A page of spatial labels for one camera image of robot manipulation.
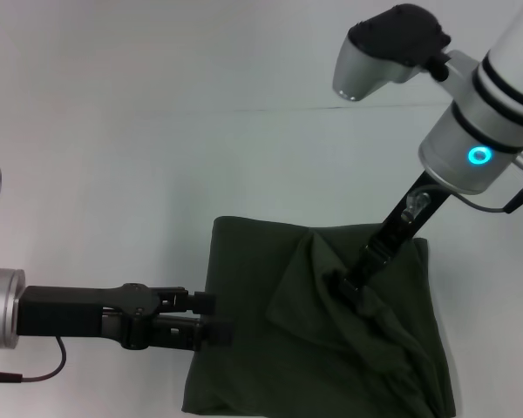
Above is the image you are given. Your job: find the silver camera mount bracket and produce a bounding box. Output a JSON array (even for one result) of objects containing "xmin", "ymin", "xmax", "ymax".
[{"xmin": 423, "ymin": 48, "xmax": 483, "ymax": 98}]

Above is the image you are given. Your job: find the dark green printed t-shirt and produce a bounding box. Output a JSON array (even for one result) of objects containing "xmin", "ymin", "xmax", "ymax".
[{"xmin": 180, "ymin": 215, "xmax": 458, "ymax": 418}]

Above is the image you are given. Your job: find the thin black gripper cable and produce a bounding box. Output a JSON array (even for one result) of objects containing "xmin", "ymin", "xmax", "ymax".
[
  {"xmin": 451, "ymin": 151, "xmax": 523, "ymax": 215},
  {"xmin": 0, "ymin": 335, "xmax": 69, "ymax": 385}
]

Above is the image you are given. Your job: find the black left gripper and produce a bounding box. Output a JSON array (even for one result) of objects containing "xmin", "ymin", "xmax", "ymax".
[{"xmin": 15, "ymin": 281, "xmax": 235, "ymax": 352}]

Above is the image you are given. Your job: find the silver cable plug connector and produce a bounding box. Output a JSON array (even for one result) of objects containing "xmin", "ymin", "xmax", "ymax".
[{"xmin": 399, "ymin": 190, "xmax": 431, "ymax": 224}]

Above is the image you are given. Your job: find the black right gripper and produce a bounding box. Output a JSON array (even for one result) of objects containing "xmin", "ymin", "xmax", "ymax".
[{"xmin": 336, "ymin": 168, "xmax": 453, "ymax": 313}]

